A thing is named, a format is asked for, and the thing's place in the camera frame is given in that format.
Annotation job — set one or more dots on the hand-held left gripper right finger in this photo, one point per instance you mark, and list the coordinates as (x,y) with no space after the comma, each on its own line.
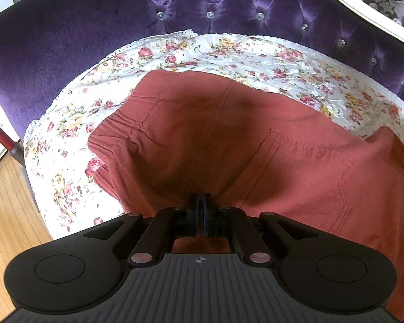
(207,213)

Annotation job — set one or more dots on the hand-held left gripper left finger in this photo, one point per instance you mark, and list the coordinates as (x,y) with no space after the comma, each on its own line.
(196,213)

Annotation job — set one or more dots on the rust red pants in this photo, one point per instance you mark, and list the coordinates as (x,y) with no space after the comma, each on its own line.
(222,134)

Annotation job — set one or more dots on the floral bedsheet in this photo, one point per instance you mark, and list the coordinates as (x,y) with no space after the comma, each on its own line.
(87,114)

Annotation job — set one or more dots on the red and grey vacuum wand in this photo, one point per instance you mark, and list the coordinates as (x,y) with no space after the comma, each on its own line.
(0,131)

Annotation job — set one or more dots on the purple tufted velvet sofa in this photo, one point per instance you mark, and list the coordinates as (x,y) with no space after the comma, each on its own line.
(70,40)

